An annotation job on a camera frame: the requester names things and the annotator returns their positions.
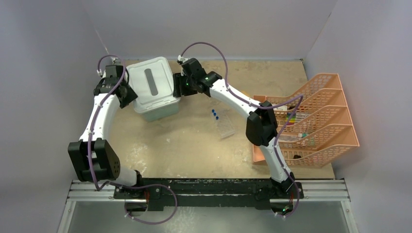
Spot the teal plastic bin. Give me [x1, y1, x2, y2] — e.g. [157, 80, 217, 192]
[133, 98, 180, 122]

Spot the white plastic bin lid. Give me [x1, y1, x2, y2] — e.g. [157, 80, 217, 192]
[127, 56, 175, 103]

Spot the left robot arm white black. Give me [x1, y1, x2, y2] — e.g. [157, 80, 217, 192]
[68, 65, 145, 199]

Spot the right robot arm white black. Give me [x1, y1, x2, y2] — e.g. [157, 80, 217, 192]
[173, 56, 300, 198]

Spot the clear plastic tube rack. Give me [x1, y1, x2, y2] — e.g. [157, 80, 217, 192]
[211, 111, 236, 139]

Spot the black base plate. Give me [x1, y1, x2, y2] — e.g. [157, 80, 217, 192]
[114, 178, 304, 214]

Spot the orange plastic file organizer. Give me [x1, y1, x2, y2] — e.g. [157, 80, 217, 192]
[254, 73, 360, 167]

